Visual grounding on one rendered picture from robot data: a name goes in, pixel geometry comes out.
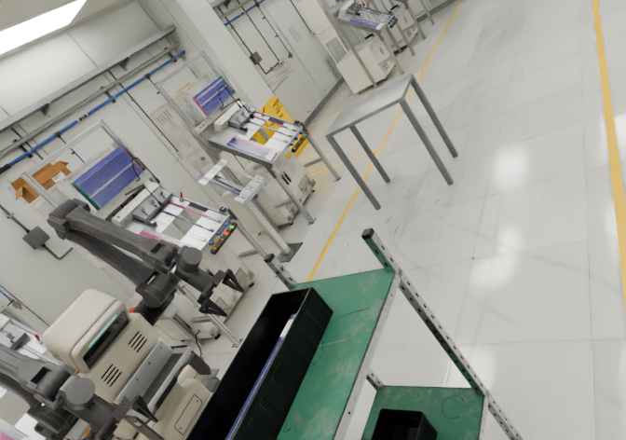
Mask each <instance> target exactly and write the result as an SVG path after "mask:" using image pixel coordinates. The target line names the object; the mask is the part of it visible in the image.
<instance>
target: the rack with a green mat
mask: <svg viewBox="0 0 626 440"><path fill-rule="evenodd" d="M361 237H362V238H363V240H364V241H365V242H366V244H367V245H368V246H369V248H370V249H371V251H372V252H373V253H374V255H375V256H376V258H377V259H378V261H379V262H380V263H381V265H382V266H383V267H384V268H380V269H374V270H368V271H363V272H358V273H353V274H348V275H342V276H337V277H332V278H327V279H321V280H316V281H311V282H301V283H298V282H297V281H296V280H295V279H294V277H293V276H292V275H291V274H290V272H289V271H288V270H287V269H286V268H285V267H284V266H283V265H282V264H281V263H280V262H279V260H278V259H277V258H276V257H275V256H274V254H267V255H266V257H265V259H264V261H265V262H266V263H267V265H268V266H269V267H270V268H271V269H272V270H273V272H274V273H275V274H276V275H277V276H278V277H279V279H280V280H281V281H282V282H283V283H284V284H285V286H286V287H287V288H288V289H289V291H291V290H295V289H301V288H306V287H311V286H312V287H313V288H314V289H315V290H316V292H317V293H318V294H319V295H320V297H321V298H322V299H323V300H324V301H325V303H326V304H327V305H328V306H329V307H330V309H331V310H332V311H333V315H332V317H331V319H330V321H329V323H328V325H327V327H326V330H325V332H324V334H323V336H322V338H321V341H320V344H319V345H318V348H317V350H316V352H315V354H314V357H313V359H312V361H311V363H310V365H309V368H308V370H307V371H306V375H305V377H304V379H303V381H302V383H301V386H300V388H299V390H298V392H297V394H296V396H295V398H294V400H293V404H292V406H291V408H290V410H289V413H288V415H287V417H286V419H285V420H284V423H283V425H282V427H281V429H280V432H279V435H278V437H277V439H276V440H344V439H345V436H346V433H347V429H348V426H349V423H350V421H351V419H352V416H353V413H354V410H355V407H356V404H357V403H358V400H359V397H360V394H361V390H362V387H363V384H364V381H365V379H367V380H368V381H369V382H370V384H371V385H372V386H373V387H374V388H375V390H376V394H375V397H374V401H373V404H372V407H371V410H370V413H369V416H368V419H367V421H366V424H365V427H364V430H363V433H362V436H361V440H371V438H372V435H373V432H374V426H375V424H376V421H377V417H378V414H379V411H380V409H381V408H390V409H403V410H416V411H422V412H423V413H424V414H425V416H426V418H427V419H428V421H429V422H430V424H431V425H432V426H433V427H434V429H435V430H436V431H437V438H436V440H483V436H484V429H485V422H486V415H487V409H488V411H489V412H490V413H491V415H492V416H493V417H494V419H495V420H496V421H497V423H498V425H499V426H500V427H501V429H502V430H503V431H504V433H505V434H506V435H507V436H508V438H509V439H510V440H523V438H522V437H521V436H520V435H519V433H518V432H517V430H516V429H515V428H514V426H513V425H512V423H511V422H510V420H509V419H508V417H507V416H506V415H505V413H504V412H503V410H502V409H501V408H500V406H499V405H498V403H497V402H496V400H495V399H494V397H493V396H492V395H491V393H490V392H489V391H488V390H487V388H486V387H485V386H484V384H483V383H482V381H481V380H480V378H479V377H478V376H477V374H476V373H475V371H474V370H473V369H472V367H471V366H470V364H469V362H468V361H467V360H466V358H465V357H464V355H463V354H462V353H461V351H460V350H459V348H458V347H457V346H456V344H455V342H454V341H453V340H452V339H451V338H450V336H449V335H448V334H447V332H446V331H445V329H444V328H443V327H442V325H441V323H440V322H439V321H438V319H437V318H436V316H435V315H434V314H433V312H432V311H431V309H430V308H429V306H428V305H427V303H426V302H425V301H424V299H423V298H422V296H421V295H420V294H419V293H418V292H417V290H416V289H415V287H414V286H413V284H412V283H411V282H410V280H409V279H408V277H407V276H406V275H405V273H404V272H403V270H402V269H401V267H400V266H399V264H398V263H397V262H396V260H395V259H394V257H393V256H392V255H391V253H390V252H389V250H388V249H387V247H386V246H385V244H384V243H383V242H382V241H381V240H380V238H379V237H378V235H377V234H376V233H375V231H374V229H373V228H372V227H370V228H367V229H364V230H363V232H362V234H361ZM398 287H399V289H400V290H401V292H402V293H403V294H404V296H405V297H406V298H407V300H408V301H409V303H410V304H411V305H412V307H413V308H414V309H415V311H416V312H417V314H418V315H419V317H420V318H421V319H422V321H423V322H424V323H425V325H426V326H427V327H428V329H429V331H430V332H431V333H432V335H434V336H435V338H436V339H437V340H438V342H439V343H440V345H441V346H442V348H443V349H444V350H445V352H446V353H447V354H448V356H449V357H450V359H451V360H452V361H453V363H454V364H455V365H456V367H457V368H458V370H459V371H460V373H461V374H462V375H463V377H464V378H465V379H466V381H467V382H468V383H469V385H470V386H471V388H469V387H438V386H406V385H384V384H383V382H382V381H381V380H380V379H379V378H378V376H377V375H376V374H375V373H374V372H373V370H372V369H371V368H370V365H371V362H372V360H373V358H374V353H375V350H376V347H377V345H378V342H379V339H380V337H381V334H382V331H383V329H384V326H385V323H386V320H387V317H388V314H389V311H390V308H391V305H392V302H393V300H394V297H395V295H396V292H397V289H398Z"/></svg>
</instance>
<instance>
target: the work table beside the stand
mask: <svg viewBox="0 0 626 440"><path fill-rule="evenodd" d="M410 85H412V87H413V88H414V90H415V93H416V94H417V96H418V98H419V100H420V101H421V103H422V104H423V105H424V107H425V109H426V111H427V112H428V114H429V117H430V118H431V120H432V122H433V124H434V125H435V127H436V129H437V130H438V132H439V134H440V135H441V137H442V139H443V141H444V142H445V144H446V146H447V148H448V149H449V151H450V153H451V154H452V156H453V158H455V157H458V153H457V151H456V149H455V147H454V145H453V144H452V142H451V140H450V138H449V137H448V135H447V133H446V131H445V130H444V128H443V126H442V124H441V122H440V120H439V119H438V118H437V116H436V114H435V112H434V111H433V109H432V107H431V105H430V104H429V101H428V99H427V98H426V96H425V94H424V92H423V91H422V89H421V88H420V86H419V85H418V83H417V81H416V79H415V77H414V75H413V73H411V74H410V75H408V76H405V77H403V78H401V79H399V80H398V81H396V82H394V83H392V84H390V85H388V86H386V87H384V88H383V89H381V90H379V91H377V92H375V93H373V94H371V95H370V96H368V97H366V98H364V99H362V100H360V101H358V102H356V103H354V104H352V105H351V106H349V107H347V108H345V109H343V110H342V111H340V113H339V114H338V116H337V117H336V119H335V121H334V122H333V124H332V126H331V127H330V128H329V129H328V131H327V133H326V134H325V137H326V139H327V140H328V142H329V143H330V145H331V146H332V147H333V149H334V151H335V152H336V154H337V155H338V156H339V157H340V158H341V160H342V161H343V163H344V164H345V166H346V167H347V169H348V170H349V172H350V173H351V175H352V176H353V177H354V179H355V180H356V182H357V183H358V185H359V186H360V188H361V189H362V191H363V192H364V194H365V195H366V197H367V198H368V200H369V201H370V202H371V203H372V204H373V206H374V208H375V209H376V210H380V209H381V205H380V204H379V203H378V201H377V200H376V198H375V197H374V195H373V193H372V192H371V190H370V189H369V187H368V186H367V185H366V184H365V183H364V181H363V180H362V178H361V176H360V175H359V173H358V172H357V171H356V169H355V168H354V166H353V165H352V163H351V162H350V160H349V159H348V157H347V156H346V154H345V153H344V151H343V150H342V148H341V147H340V145H339V144H338V142H337V141H336V140H335V139H334V137H333V136H334V135H336V134H337V133H339V132H341V131H344V130H346V129H348V128H350V130H351V131H352V133H353V134H354V136H355V137H356V139H357V140H358V142H359V143H360V145H361V147H362V148H363V150H364V151H365V153H366V154H367V156H368V157H369V159H370V160H371V161H372V163H373V164H374V166H375V167H376V169H377V170H378V172H379V173H380V175H381V176H382V178H383V179H384V181H385V182H386V184H387V183H389V182H390V179H389V177H388V175H387V173H386V172H385V170H384V169H383V167H382V166H381V164H380V163H379V161H378V160H377V158H376V157H375V155H374V153H373V152H372V150H371V149H370V147H369V146H368V144H366V142H365V140H364V139H363V137H362V136H361V134H360V132H359V131H358V129H357V128H356V126H355V125H356V124H358V123H360V122H362V121H363V120H365V119H367V118H369V117H372V116H374V115H376V114H378V113H380V112H382V111H384V110H386V109H388V108H390V107H391V106H393V105H395V104H397V103H399V104H400V106H401V108H402V110H403V111H404V113H405V115H406V116H407V117H408V119H409V120H410V122H411V124H412V125H413V127H414V129H415V131H416V133H417V134H418V136H419V138H420V139H421V141H422V143H423V144H424V146H425V147H426V148H427V150H428V152H429V154H430V156H431V157H432V159H433V161H434V162H435V164H436V166H437V167H438V169H439V171H440V172H441V174H442V176H443V178H444V180H445V181H446V183H447V184H448V185H452V184H453V183H454V180H453V179H452V177H451V175H450V174H449V172H448V171H447V170H446V168H445V166H444V165H443V163H442V160H441V159H440V157H439V155H438V154H437V152H436V150H435V149H434V147H433V145H432V144H431V142H430V140H429V138H428V136H427V135H426V134H425V132H424V130H423V129H422V127H421V125H420V124H419V122H418V120H417V119H416V117H415V114H414V113H413V111H412V109H411V108H410V106H409V104H408V103H407V102H406V100H405V99H404V98H405V96H406V93H407V91H408V89H409V87H410Z"/></svg>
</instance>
